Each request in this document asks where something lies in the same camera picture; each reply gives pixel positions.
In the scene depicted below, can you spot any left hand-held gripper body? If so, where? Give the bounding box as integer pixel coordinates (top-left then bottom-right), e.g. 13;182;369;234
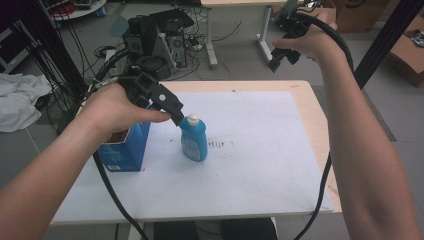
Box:
117;65;185;117

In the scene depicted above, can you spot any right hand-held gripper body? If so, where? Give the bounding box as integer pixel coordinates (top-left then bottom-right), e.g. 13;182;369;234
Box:
273;5;312;40

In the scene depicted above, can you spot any blue bottle with white cap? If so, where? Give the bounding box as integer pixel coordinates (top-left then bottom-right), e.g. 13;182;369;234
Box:
179;113;209;163

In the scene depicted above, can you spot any person's right hand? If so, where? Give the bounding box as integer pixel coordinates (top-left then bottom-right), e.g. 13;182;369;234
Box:
271;10;348;66

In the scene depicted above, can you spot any person's left hand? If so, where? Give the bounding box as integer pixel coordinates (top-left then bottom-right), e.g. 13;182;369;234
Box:
78;82;172;142

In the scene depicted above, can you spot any white-legged background table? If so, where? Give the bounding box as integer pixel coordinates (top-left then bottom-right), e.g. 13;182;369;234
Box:
200;0;334;71

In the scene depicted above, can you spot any black computer tower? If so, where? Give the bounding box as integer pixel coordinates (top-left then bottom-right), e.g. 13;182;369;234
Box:
121;8;196;82

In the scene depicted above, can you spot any blue cardboard box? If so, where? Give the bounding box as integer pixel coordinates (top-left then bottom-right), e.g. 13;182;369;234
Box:
97;102;152;173

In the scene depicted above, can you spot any brown cardboard box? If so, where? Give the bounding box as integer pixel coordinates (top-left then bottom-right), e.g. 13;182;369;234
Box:
388;14;424;89
328;0;390;34

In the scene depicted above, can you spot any white table mat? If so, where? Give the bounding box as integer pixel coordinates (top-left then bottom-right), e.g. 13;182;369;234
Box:
52;90;335;224

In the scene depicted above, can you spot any black metal pole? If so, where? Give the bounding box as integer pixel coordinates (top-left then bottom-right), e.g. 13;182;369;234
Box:
353;0;424;90

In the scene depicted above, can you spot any round white table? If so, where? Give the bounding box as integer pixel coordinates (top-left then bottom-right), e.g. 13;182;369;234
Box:
42;0;108;22

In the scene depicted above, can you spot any white cloth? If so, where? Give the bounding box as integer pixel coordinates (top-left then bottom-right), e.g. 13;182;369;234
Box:
0;72;53;134

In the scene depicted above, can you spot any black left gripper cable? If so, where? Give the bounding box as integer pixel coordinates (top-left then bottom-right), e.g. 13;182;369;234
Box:
87;48;150;240

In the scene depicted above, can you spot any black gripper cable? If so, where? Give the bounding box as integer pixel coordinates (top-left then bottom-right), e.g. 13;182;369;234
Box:
87;48;150;240
293;12;355;240

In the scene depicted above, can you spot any black stand with cables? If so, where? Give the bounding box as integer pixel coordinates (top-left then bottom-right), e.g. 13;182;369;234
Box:
14;0;89;111

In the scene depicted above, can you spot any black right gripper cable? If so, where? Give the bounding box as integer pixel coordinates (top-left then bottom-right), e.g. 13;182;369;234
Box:
293;12;355;240

